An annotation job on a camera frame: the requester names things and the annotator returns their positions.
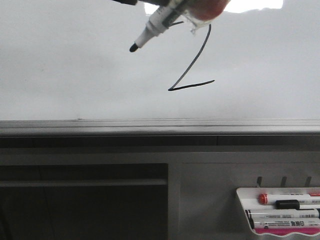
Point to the dark metal hook left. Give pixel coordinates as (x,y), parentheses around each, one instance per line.
(259,181)

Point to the black-capped marker in tray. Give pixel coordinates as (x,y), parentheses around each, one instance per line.
(295,204)

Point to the white marker black end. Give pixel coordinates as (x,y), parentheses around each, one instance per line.
(284,223)
(262,214)

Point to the red-capped marker in tray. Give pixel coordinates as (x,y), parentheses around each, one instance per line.
(303,199)

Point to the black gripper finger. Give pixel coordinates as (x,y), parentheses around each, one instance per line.
(127,2)

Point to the white marker black end lower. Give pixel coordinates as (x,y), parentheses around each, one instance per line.
(284,223)

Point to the grey aluminium whiteboard ledge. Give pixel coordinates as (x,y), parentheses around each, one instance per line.
(156,127)

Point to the pink whiteboard eraser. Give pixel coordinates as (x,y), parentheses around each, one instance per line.
(286,231)

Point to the white marker tray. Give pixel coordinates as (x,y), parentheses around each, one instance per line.
(247,199)

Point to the white black-tipped whiteboard marker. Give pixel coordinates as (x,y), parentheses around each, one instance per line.
(159,22)

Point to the red magnet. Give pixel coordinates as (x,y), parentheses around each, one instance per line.
(200,13)

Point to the white marker black end upper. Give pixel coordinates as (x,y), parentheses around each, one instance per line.
(262,214)

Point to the white whiteboard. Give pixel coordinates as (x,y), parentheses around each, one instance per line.
(70,59)

